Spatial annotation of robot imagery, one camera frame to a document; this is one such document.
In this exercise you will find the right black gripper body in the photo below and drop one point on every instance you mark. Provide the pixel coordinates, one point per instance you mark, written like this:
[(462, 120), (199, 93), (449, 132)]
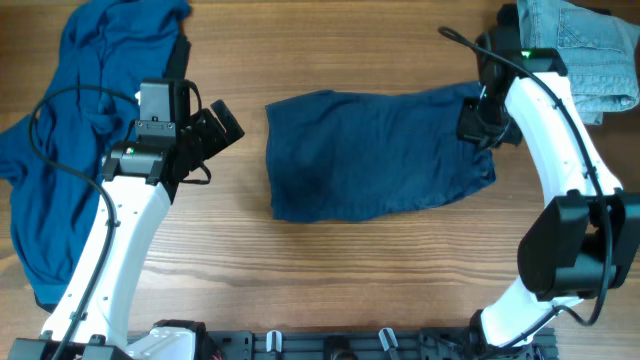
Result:
[(479, 120)]

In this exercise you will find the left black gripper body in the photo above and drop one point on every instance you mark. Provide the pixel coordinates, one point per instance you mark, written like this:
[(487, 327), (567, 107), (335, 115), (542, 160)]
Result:
[(205, 135)]

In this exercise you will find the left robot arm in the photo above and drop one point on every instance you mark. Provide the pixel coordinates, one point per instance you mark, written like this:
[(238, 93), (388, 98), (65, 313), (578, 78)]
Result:
[(139, 182)]

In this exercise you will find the black folded garment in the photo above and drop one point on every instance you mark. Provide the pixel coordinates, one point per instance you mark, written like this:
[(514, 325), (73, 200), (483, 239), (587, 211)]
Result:
[(506, 25)]

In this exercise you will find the bright blue shirt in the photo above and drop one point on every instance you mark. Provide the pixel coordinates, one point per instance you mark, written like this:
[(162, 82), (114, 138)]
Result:
[(107, 49)]

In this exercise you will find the dark blue shorts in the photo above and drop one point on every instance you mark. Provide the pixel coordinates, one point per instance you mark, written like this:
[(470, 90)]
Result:
[(356, 156)]

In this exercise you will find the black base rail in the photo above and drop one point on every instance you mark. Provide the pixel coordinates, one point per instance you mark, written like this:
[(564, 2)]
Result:
[(426, 344)]

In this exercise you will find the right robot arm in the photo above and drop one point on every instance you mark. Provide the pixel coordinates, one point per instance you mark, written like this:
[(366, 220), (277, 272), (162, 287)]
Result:
[(584, 242)]

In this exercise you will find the black garment under shirt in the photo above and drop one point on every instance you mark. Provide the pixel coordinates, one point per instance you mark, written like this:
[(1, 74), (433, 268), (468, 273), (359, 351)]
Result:
[(178, 61)]

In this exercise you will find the light blue folded jeans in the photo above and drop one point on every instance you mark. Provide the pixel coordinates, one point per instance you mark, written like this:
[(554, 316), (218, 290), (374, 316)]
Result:
[(598, 51)]

